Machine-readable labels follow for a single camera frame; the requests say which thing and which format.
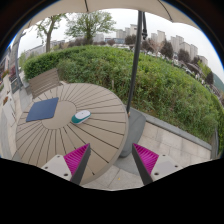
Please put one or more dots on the beige slatted chair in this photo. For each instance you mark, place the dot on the beige slatted chair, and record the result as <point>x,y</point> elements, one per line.
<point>44,82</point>

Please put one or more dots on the round beige slatted table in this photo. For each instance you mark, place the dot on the round beige slatted table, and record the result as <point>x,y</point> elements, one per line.
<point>105,130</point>

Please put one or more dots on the grey parasol base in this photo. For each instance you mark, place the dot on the grey parasol base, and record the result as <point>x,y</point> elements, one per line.
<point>136,126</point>

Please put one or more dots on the beige parasol canopy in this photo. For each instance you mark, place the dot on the beige parasol canopy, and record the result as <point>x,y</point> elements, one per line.
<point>157,7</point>

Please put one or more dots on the blue mouse pad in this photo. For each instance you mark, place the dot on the blue mouse pad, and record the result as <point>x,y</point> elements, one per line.
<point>42,110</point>

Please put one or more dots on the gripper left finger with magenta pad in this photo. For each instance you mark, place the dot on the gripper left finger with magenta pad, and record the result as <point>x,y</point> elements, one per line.
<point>70,167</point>

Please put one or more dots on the dark parasol pole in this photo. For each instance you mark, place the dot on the dark parasol pole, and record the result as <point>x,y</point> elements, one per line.
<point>140,35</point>

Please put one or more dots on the green hedge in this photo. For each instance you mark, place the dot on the green hedge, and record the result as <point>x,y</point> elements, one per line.
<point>161,89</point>

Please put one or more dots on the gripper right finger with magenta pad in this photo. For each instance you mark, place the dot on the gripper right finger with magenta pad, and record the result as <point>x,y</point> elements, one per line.
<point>152,166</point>

